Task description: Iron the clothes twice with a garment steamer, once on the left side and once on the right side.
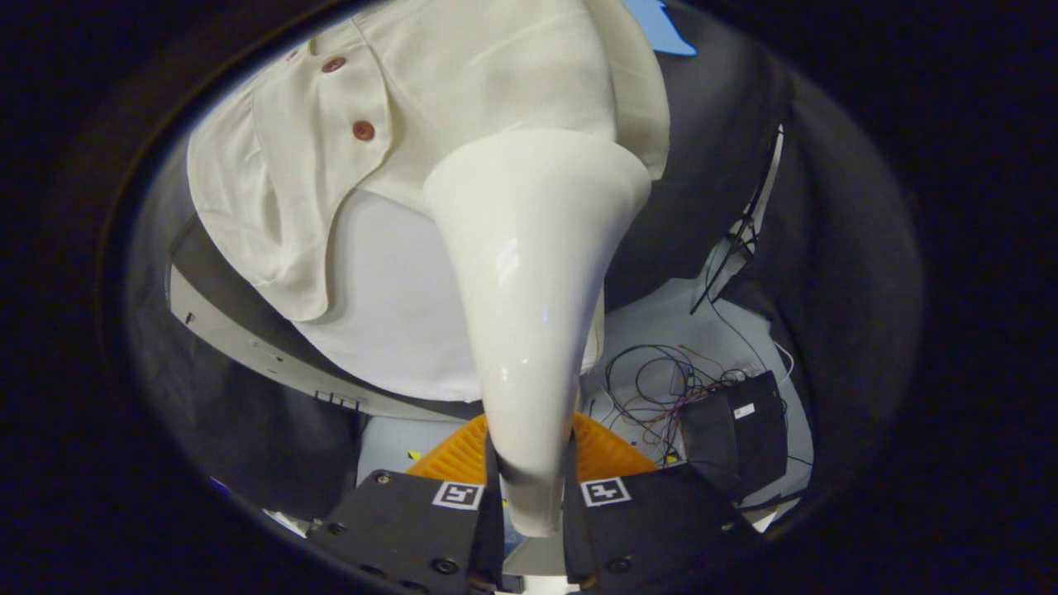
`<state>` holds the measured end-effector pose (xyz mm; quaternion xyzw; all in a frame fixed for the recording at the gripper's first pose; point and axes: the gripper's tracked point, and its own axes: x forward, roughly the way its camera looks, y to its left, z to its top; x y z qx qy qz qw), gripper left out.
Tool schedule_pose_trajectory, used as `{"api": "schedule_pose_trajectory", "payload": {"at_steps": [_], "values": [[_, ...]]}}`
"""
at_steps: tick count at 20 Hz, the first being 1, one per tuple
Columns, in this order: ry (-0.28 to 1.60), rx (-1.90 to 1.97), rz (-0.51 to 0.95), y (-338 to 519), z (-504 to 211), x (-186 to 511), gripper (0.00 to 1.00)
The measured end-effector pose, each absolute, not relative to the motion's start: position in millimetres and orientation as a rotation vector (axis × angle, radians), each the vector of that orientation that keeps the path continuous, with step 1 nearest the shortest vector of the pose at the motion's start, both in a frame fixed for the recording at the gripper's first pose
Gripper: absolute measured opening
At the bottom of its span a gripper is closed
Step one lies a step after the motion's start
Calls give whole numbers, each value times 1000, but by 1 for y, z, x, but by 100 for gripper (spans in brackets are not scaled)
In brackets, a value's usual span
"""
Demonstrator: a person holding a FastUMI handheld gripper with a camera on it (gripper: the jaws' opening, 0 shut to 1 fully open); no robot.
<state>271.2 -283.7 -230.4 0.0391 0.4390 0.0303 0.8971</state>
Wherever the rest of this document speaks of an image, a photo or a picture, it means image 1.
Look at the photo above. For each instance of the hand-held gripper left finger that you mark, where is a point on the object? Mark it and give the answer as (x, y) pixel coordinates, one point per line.
(397, 521)

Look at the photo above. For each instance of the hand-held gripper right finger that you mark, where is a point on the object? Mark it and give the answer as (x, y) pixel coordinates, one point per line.
(661, 521)

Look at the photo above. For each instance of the cream button-up shirt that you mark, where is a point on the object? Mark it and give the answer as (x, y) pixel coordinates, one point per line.
(463, 74)

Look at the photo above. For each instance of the black electronics box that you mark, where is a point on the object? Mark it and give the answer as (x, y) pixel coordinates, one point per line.
(736, 438)

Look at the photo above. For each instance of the grey drawer cabinet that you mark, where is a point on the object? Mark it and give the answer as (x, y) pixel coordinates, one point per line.
(281, 355)

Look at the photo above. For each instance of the white padded ironing form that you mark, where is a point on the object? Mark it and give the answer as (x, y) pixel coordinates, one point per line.
(397, 314)

